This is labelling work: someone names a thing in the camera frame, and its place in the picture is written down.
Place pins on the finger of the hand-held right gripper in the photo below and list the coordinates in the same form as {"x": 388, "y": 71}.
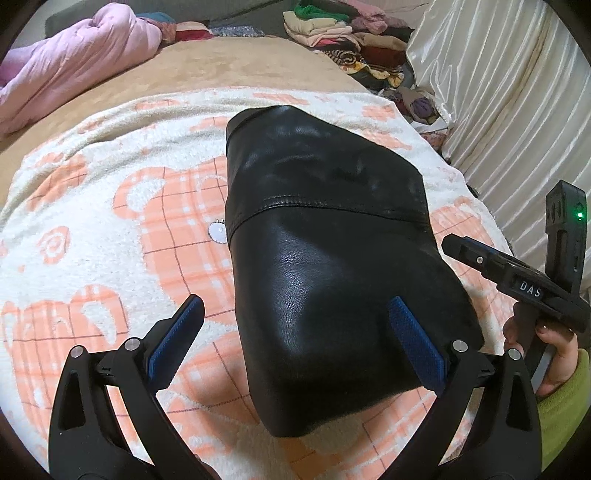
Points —
{"x": 471, "y": 256}

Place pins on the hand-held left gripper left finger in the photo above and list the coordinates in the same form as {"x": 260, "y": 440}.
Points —
{"x": 178, "y": 341}

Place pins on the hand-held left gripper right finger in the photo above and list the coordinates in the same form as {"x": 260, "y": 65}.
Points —
{"x": 415, "y": 341}

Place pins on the black leather jacket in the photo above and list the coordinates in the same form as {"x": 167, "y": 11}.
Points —
{"x": 323, "y": 277}

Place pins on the bag of crumpled clothes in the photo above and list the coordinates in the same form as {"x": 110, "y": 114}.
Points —
{"x": 420, "y": 108}

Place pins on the pile of folded clothes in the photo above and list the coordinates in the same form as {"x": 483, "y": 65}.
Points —
{"x": 332, "y": 32}

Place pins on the person's right hand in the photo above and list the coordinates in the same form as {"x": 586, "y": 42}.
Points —
{"x": 563, "y": 360}

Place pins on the white orange patterned blanket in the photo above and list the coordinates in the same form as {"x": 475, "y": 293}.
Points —
{"x": 138, "y": 207}

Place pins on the shiny cream curtain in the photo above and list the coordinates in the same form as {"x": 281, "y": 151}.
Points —
{"x": 498, "y": 115}

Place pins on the pink quilt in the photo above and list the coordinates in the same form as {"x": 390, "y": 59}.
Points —
{"x": 69, "y": 69}

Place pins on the red cloth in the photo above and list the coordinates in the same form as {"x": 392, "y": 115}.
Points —
{"x": 191, "y": 36}

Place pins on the blue patterned cloth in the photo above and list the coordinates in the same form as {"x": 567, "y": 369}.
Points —
{"x": 238, "y": 31}

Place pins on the teal cloth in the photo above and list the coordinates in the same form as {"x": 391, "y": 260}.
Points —
{"x": 159, "y": 18}

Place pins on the grey headboard cushion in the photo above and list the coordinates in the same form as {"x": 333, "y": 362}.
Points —
{"x": 207, "y": 11}

